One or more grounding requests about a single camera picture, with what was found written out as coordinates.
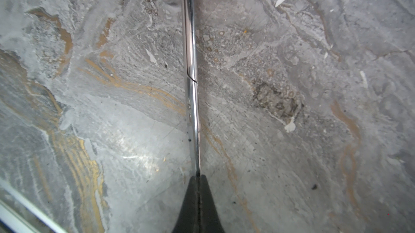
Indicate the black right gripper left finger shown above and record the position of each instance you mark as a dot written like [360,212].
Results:
[187,221]

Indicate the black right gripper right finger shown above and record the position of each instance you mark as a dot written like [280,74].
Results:
[208,221]

